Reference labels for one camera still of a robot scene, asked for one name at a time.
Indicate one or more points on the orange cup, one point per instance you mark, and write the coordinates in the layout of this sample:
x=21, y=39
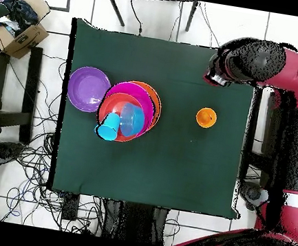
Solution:
x=206, y=117

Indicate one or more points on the large pink bowl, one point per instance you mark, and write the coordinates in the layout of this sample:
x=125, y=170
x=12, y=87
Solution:
x=134, y=90

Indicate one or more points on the light blue shallow bowl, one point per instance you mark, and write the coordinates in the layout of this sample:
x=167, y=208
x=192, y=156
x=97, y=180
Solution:
x=132, y=120

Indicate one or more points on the red bowl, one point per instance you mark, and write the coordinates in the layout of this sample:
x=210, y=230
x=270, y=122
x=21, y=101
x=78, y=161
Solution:
x=110, y=103

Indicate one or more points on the light blue cup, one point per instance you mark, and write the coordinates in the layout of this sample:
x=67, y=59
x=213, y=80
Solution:
x=109, y=127

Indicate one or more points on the large orange bowl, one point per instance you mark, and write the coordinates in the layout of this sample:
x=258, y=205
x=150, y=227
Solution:
x=156, y=96

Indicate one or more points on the dark green tablecloth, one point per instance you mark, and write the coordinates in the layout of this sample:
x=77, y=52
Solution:
x=148, y=58

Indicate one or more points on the purple bowl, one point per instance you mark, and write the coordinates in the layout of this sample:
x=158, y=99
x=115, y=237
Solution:
x=88, y=89

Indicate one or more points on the black power strip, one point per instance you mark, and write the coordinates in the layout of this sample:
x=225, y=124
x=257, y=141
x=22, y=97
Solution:
x=70, y=208

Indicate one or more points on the cardboard box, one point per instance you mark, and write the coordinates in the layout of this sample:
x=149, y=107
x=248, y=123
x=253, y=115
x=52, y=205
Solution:
x=25, y=39

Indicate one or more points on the dark blue clothes bundle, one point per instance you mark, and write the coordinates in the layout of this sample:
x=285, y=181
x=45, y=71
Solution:
x=21, y=11

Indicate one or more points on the black floor equipment with knob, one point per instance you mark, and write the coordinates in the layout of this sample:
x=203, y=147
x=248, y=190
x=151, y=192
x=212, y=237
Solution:
x=8, y=149

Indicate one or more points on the black metal frame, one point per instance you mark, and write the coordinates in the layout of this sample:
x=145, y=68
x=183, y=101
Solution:
x=32, y=82

